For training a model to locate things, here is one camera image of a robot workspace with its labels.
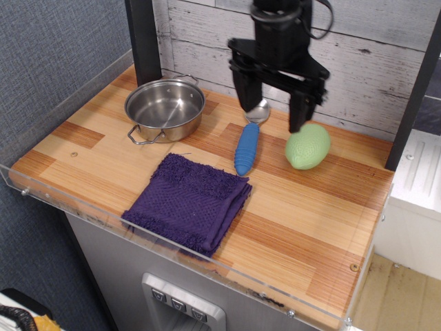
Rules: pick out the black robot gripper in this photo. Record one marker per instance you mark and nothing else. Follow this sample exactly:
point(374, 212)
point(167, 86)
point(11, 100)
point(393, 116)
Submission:
point(278, 56)

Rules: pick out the green toy lime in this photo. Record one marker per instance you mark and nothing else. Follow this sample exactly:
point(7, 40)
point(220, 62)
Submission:
point(307, 148)

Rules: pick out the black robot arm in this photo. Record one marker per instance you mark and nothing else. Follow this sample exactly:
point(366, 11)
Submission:
point(279, 7)

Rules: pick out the purple folded towel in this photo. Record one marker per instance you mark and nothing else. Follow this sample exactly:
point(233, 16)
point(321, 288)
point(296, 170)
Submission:
point(190, 203)

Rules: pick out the stainless steel pot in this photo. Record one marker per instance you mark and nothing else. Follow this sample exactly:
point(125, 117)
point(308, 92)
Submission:
point(165, 110)

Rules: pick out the white toy appliance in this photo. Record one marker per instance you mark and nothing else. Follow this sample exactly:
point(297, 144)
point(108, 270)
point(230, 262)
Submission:
point(408, 231)

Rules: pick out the grey toy fridge cabinet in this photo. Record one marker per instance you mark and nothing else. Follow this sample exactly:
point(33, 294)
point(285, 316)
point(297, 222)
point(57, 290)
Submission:
point(118, 264)

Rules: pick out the silver dispenser button panel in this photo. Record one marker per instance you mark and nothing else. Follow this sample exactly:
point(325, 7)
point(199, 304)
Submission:
point(173, 308)

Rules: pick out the clear acrylic table guard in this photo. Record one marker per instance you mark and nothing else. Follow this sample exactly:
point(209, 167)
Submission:
point(298, 243)

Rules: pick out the yellow object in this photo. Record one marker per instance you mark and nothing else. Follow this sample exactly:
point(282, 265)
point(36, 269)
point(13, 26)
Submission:
point(45, 323)

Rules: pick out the blue handled metal spoon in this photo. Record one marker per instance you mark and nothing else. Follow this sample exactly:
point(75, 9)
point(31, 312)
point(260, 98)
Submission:
point(246, 149)

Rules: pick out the black left vertical post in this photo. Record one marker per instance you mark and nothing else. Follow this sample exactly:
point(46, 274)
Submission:
point(143, 37)

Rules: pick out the black vertical post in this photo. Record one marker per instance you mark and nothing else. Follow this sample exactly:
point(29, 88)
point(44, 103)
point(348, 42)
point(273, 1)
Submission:
point(143, 37)
point(417, 94)

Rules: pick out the black right vertical post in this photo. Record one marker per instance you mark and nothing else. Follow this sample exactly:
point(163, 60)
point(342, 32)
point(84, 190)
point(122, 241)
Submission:
point(417, 94)

